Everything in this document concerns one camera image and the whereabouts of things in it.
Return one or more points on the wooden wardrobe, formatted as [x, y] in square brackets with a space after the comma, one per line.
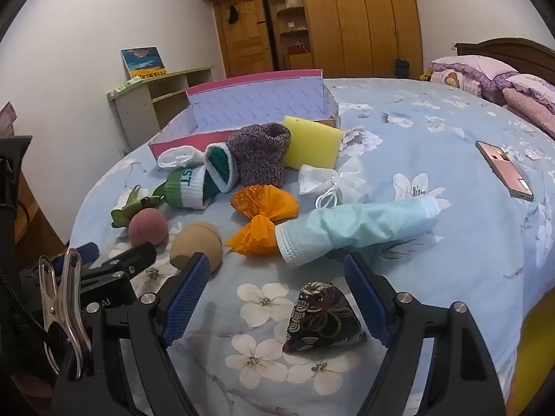
[360, 21]

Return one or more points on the blue and yellow painting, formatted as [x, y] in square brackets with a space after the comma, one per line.
[143, 63]

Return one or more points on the tan foam ball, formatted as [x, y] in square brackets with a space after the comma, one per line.
[197, 238]

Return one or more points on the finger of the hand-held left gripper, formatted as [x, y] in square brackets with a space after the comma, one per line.
[89, 252]
[130, 258]

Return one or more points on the white cardboard box red lid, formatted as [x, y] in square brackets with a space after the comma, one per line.
[260, 104]

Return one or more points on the pink plush peach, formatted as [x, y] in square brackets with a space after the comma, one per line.
[147, 225]

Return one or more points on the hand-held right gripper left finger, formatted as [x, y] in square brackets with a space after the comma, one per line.
[186, 301]

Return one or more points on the black hanging bag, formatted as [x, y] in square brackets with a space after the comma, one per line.
[401, 69]

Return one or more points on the yellow sponge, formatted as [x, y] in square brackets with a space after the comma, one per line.
[312, 143]

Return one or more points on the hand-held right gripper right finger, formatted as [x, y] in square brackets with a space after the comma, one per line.
[368, 301]

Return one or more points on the green and white sock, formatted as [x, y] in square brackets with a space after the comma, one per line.
[186, 188]

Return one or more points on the green and white packet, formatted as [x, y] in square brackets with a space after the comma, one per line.
[125, 86]

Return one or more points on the fuzzy brown sock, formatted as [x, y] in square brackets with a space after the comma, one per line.
[260, 156]

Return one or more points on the dark patterned triangular pouch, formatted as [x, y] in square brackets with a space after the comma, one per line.
[321, 316]

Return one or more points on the red container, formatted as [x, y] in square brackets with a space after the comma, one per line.
[299, 49]

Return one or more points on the green satin ribbon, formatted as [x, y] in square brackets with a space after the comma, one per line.
[130, 212]

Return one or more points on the wooden door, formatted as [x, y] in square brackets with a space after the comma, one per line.
[245, 43]

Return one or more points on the cartoon print frilled pillow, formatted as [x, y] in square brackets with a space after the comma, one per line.
[468, 69]

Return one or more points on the yellow plush toy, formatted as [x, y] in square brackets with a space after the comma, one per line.
[426, 75]

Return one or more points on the orange mesh bag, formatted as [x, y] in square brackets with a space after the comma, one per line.
[264, 201]

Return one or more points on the beige shelf desk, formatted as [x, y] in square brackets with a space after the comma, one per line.
[134, 112]

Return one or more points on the pink frilled pillow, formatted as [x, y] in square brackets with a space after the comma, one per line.
[531, 99]

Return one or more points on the blue face mask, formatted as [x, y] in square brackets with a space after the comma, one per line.
[347, 225]

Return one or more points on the pink round box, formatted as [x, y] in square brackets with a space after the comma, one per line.
[294, 2]

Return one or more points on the pink printed box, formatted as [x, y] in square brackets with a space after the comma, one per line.
[8, 119]

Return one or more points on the dark wooden headboard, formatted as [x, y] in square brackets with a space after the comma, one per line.
[520, 52]

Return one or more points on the pink smartphone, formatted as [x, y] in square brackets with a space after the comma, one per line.
[503, 169]

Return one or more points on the white green-lined sock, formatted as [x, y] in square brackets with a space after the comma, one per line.
[177, 158]

